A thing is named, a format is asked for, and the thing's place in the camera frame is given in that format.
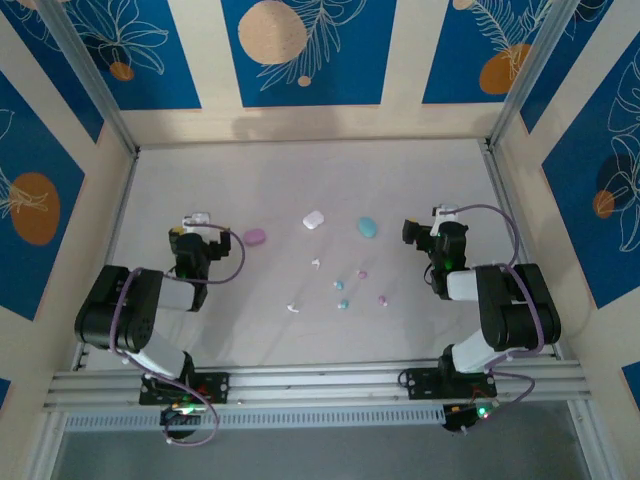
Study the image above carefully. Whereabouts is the aluminium table side rail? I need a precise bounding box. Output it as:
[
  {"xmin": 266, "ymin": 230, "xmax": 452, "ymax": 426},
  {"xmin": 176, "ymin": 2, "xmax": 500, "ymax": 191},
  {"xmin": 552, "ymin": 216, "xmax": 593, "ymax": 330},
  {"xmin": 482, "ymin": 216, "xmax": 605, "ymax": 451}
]
[
  {"xmin": 479, "ymin": 139, "xmax": 566, "ymax": 361},
  {"xmin": 74, "ymin": 147, "xmax": 140, "ymax": 371}
]

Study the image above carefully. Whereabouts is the black controller board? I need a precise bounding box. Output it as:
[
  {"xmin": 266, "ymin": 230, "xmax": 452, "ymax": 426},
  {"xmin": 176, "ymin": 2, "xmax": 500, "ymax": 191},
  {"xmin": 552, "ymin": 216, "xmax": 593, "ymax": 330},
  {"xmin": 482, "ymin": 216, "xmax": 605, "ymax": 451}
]
[
  {"xmin": 442, "ymin": 399, "xmax": 501, "ymax": 434},
  {"xmin": 159, "ymin": 402, "xmax": 206, "ymax": 441}
]

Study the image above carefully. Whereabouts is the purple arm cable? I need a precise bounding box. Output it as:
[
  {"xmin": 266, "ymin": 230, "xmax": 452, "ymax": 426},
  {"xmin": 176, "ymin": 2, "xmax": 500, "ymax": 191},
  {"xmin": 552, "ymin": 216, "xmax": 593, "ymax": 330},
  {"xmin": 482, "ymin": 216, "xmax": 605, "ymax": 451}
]
[
  {"xmin": 447, "ymin": 203, "xmax": 546, "ymax": 434},
  {"xmin": 108, "ymin": 223, "xmax": 246, "ymax": 447}
]

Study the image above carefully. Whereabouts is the grey slotted cable duct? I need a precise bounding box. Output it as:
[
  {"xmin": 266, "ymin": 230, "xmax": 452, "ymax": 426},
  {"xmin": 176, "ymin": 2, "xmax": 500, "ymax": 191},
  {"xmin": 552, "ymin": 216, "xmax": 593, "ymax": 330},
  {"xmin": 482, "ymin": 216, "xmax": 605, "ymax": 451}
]
[{"xmin": 64, "ymin": 404, "xmax": 446, "ymax": 434}]

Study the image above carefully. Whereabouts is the aluminium mounting rail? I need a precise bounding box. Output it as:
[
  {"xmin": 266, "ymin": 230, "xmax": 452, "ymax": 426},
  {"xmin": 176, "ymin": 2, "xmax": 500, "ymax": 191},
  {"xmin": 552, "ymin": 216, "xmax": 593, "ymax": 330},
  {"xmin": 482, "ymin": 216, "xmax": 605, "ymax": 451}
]
[{"xmin": 42, "ymin": 357, "xmax": 594, "ymax": 414}]

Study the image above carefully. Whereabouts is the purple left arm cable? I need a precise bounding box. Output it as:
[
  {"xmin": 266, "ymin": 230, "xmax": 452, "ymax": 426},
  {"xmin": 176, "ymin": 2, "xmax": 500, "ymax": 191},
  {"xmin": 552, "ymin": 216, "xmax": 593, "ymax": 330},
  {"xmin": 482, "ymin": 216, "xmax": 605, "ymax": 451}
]
[{"xmin": 108, "ymin": 223, "xmax": 246, "ymax": 447}]

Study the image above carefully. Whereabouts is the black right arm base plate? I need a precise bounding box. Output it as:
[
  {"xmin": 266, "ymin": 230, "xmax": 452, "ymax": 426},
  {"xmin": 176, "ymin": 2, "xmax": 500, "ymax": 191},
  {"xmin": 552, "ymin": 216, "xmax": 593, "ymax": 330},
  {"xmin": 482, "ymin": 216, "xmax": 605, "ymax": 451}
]
[{"xmin": 398, "ymin": 367, "xmax": 499, "ymax": 401}]

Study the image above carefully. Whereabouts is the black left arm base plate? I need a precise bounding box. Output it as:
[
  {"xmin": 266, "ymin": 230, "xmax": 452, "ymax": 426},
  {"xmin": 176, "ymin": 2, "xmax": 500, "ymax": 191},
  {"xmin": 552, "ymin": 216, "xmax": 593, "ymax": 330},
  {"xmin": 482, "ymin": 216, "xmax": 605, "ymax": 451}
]
[{"xmin": 138, "ymin": 371, "xmax": 231, "ymax": 406}]

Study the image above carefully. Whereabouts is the aluminium corner post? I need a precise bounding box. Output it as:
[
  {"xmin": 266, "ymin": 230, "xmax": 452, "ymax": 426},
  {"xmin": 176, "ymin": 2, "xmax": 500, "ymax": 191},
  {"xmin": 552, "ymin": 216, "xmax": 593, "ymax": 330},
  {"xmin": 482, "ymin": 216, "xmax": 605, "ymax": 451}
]
[
  {"xmin": 487, "ymin": 0, "xmax": 584, "ymax": 149},
  {"xmin": 37, "ymin": 0, "xmax": 140, "ymax": 156}
]

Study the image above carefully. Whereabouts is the aluminium frame leg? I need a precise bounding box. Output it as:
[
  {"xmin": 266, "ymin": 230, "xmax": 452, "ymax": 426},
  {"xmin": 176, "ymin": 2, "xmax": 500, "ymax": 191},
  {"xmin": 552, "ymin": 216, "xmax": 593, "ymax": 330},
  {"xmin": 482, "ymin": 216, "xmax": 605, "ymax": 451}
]
[
  {"xmin": 24, "ymin": 412, "xmax": 69, "ymax": 480},
  {"xmin": 567, "ymin": 399, "xmax": 614, "ymax": 480}
]

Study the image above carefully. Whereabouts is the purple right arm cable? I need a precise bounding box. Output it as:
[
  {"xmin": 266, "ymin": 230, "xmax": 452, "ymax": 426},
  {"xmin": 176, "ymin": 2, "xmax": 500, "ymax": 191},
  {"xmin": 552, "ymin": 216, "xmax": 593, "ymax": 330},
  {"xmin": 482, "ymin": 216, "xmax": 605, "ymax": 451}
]
[{"xmin": 447, "ymin": 203, "xmax": 546, "ymax": 434}]

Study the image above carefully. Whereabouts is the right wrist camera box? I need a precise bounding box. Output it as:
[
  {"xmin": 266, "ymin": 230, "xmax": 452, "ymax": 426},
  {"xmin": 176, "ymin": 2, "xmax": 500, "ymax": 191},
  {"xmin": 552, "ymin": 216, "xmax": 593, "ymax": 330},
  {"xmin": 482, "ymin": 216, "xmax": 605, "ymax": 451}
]
[{"xmin": 432, "ymin": 203, "xmax": 460, "ymax": 225}]

